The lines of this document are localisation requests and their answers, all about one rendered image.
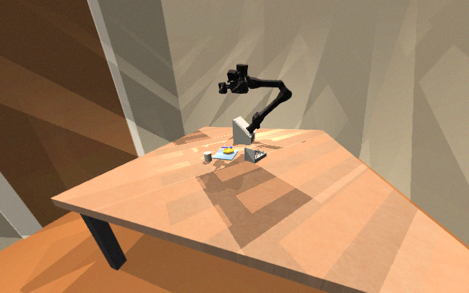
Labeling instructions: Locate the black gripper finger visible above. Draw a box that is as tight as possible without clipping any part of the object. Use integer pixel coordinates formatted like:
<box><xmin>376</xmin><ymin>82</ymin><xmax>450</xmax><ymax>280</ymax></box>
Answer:
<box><xmin>219</xmin><ymin>83</ymin><xmax>226</xmax><ymax>94</ymax></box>
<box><xmin>231</xmin><ymin>82</ymin><xmax>244</xmax><ymax>94</ymax></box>

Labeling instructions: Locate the grey cylinder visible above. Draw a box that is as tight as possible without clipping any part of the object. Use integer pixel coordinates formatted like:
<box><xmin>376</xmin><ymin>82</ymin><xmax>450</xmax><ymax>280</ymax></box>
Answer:
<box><xmin>204</xmin><ymin>151</ymin><xmax>212</xmax><ymax>162</ymax></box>

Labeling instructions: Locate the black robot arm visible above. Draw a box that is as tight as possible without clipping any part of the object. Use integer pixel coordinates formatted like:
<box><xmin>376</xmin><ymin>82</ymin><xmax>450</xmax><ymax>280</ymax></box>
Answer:
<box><xmin>227</xmin><ymin>64</ymin><xmax>292</xmax><ymax>134</ymax></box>

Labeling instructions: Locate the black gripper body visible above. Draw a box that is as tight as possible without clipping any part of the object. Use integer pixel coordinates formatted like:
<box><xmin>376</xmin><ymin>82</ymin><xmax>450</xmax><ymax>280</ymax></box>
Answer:
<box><xmin>223</xmin><ymin>79</ymin><xmax>249</xmax><ymax>94</ymax></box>

